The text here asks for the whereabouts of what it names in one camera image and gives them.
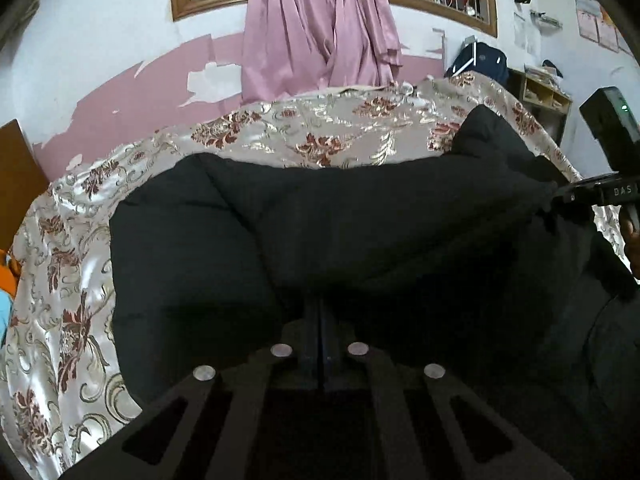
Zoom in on orange and blue cloth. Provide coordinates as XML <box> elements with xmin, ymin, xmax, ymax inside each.
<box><xmin>0</xmin><ymin>250</ymin><xmax>22</xmax><ymax>341</ymax></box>

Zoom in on pink satin curtain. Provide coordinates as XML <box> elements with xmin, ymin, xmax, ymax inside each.
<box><xmin>241</xmin><ymin>0</ymin><xmax>402</xmax><ymax>104</ymax></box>

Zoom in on floral satin bedspread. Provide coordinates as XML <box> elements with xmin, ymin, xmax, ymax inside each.
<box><xmin>0</xmin><ymin>70</ymin><xmax>626</xmax><ymax>480</ymax></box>

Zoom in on brown wooden headboard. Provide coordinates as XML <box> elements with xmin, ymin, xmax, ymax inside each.
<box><xmin>0</xmin><ymin>119</ymin><xmax>49</xmax><ymax>250</ymax></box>

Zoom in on dark blue backpack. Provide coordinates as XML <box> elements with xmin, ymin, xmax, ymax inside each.
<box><xmin>445</xmin><ymin>41</ymin><xmax>509</xmax><ymax>86</ymax></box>

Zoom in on black jacket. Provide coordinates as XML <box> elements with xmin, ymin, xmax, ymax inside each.
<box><xmin>110</xmin><ymin>106</ymin><xmax>639</xmax><ymax>411</ymax></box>

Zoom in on wooden shelf unit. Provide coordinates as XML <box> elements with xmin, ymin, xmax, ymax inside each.
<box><xmin>506</xmin><ymin>68</ymin><xmax>573</xmax><ymax>145</ymax></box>

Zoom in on person's right hand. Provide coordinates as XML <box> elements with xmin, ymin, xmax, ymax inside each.
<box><xmin>620</xmin><ymin>216</ymin><xmax>640</xmax><ymax>280</ymax></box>

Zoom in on wall calendar posters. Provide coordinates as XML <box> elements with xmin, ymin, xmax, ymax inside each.
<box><xmin>575</xmin><ymin>0</ymin><xmax>632</xmax><ymax>55</ymax></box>

